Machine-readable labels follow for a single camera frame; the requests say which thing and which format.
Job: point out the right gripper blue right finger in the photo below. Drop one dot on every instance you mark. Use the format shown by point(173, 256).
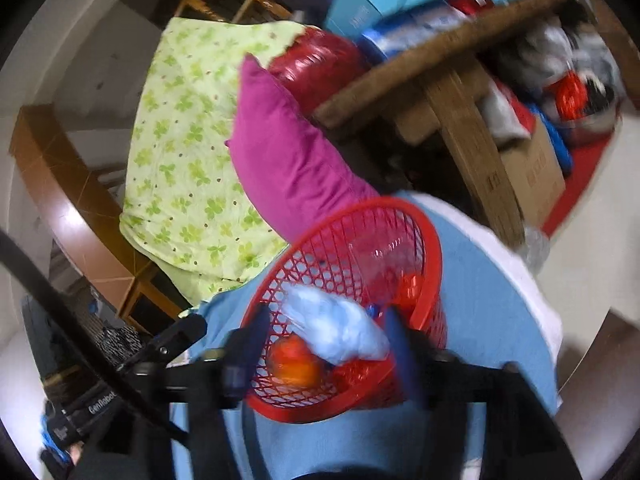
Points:
point(407, 368)

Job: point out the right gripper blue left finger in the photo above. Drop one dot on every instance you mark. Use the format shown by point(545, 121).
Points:
point(243, 351)

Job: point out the light blue plastic bag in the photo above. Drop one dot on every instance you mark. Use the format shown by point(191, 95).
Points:
point(335, 328)

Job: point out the orange wrapper trash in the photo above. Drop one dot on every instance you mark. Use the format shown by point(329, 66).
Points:
point(292, 362)

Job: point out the red plastic mesh basket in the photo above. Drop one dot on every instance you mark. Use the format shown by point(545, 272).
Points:
point(379, 252)

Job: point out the blue bed sheet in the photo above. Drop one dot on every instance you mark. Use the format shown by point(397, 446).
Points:
point(495, 313)

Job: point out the green clover quilt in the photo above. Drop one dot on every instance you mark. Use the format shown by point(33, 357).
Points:
point(184, 206)

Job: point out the magenta pillow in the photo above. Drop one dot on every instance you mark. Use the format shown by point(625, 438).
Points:
point(290, 172)

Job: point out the cardboard box on floor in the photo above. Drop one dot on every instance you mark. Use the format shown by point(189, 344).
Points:
point(535, 175)

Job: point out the red shiny plastic bag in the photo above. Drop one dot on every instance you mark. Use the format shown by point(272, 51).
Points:
point(317, 65)

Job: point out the wooden side table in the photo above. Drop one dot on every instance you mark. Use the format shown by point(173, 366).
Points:
point(412, 123)

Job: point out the blue white tissue pack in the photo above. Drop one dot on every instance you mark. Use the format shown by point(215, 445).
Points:
point(402, 32)

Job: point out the metal bowl with bags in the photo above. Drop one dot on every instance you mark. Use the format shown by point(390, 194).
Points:
point(581, 106)

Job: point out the wooden headboard frame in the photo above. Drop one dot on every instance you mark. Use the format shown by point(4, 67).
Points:
point(84, 220)

